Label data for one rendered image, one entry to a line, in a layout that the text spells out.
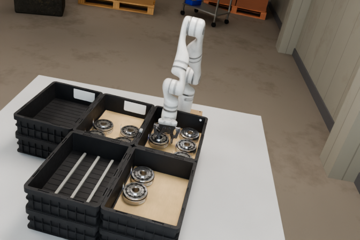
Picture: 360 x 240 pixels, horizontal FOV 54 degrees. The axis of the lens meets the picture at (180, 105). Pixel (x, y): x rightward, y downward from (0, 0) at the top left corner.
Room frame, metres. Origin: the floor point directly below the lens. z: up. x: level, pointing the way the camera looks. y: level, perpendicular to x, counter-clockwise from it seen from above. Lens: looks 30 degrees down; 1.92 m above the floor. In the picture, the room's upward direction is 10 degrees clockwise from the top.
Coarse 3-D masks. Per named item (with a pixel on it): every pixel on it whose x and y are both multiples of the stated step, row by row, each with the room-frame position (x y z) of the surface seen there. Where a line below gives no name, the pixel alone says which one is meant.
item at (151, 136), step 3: (150, 135) 1.50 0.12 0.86; (153, 135) 1.51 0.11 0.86; (162, 135) 1.52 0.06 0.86; (165, 135) 1.53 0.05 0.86; (150, 138) 1.47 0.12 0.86; (153, 138) 1.48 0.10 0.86; (165, 138) 1.50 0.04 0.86; (168, 138) 1.50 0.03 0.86; (153, 141) 1.45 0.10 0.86; (156, 141) 1.46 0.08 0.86; (159, 141) 1.46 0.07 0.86; (162, 141) 1.47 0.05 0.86; (165, 141) 1.47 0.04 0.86; (159, 144) 1.44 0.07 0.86; (162, 144) 1.45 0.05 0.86
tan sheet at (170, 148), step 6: (174, 132) 1.61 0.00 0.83; (180, 132) 1.62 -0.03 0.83; (174, 138) 1.56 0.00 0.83; (168, 144) 1.50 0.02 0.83; (174, 144) 1.50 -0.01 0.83; (198, 144) 1.54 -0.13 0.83; (162, 150) 1.44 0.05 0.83; (168, 150) 1.45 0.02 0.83; (174, 150) 1.45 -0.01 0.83; (192, 156) 1.43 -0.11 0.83
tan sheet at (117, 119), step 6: (102, 114) 1.66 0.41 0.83; (108, 114) 1.67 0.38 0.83; (114, 114) 1.68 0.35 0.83; (120, 114) 1.69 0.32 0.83; (114, 120) 1.63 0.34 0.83; (120, 120) 1.64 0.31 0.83; (126, 120) 1.65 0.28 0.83; (132, 120) 1.66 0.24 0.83; (138, 120) 1.67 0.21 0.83; (114, 126) 1.56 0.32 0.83; (120, 126) 1.57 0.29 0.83; (138, 126) 1.61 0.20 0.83; (114, 132) 1.51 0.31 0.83; (114, 138) 1.46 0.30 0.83
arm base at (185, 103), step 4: (180, 96) 1.88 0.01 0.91; (184, 96) 1.86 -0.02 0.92; (188, 96) 1.86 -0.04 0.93; (192, 96) 1.88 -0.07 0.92; (180, 100) 1.87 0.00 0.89; (184, 100) 1.86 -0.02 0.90; (188, 100) 1.86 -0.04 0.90; (192, 100) 1.89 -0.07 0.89; (180, 104) 1.87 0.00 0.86; (184, 104) 1.86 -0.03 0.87; (188, 104) 1.87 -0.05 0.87; (180, 108) 1.86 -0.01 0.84; (184, 108) 1.86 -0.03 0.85; (188, 108) 1.87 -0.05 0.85
